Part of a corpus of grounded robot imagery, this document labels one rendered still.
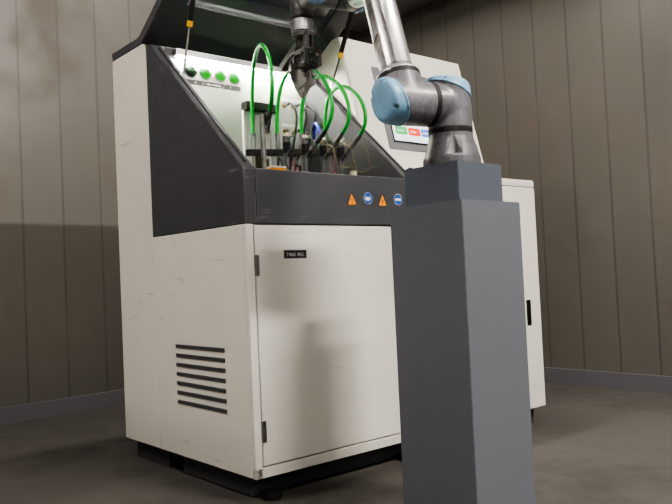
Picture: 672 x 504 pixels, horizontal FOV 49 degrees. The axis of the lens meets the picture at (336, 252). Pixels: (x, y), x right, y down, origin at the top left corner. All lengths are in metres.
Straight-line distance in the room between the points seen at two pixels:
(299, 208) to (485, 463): 0.90
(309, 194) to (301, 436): 0.72
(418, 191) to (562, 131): 2.29
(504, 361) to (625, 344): 2.10
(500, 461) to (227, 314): 0.87
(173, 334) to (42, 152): 1.75
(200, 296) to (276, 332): 0.31
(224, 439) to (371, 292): 0.64
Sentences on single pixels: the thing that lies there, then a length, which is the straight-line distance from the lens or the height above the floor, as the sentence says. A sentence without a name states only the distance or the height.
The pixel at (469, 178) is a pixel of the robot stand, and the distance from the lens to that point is 1.85.
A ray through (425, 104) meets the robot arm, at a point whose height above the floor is 1.05.
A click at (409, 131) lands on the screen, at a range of 2.95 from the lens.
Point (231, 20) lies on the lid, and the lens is 2.71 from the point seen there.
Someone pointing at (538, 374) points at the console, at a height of 0.20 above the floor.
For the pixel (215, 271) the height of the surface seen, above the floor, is 0.66.
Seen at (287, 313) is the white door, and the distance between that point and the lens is 2.15.
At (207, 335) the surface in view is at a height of 0.47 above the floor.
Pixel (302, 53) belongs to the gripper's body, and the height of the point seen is 1.36.
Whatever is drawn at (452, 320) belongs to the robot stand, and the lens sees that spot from 1.79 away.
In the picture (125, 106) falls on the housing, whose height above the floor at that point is 1.28.
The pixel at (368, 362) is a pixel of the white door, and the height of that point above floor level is 0.35.
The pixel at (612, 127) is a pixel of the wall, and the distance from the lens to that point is 3.98.
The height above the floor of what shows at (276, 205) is 0.84.
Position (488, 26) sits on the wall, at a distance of 4.52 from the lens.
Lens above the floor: 0.63
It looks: 2 degrees up
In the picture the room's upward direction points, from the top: 3 degrees counter-clockwise
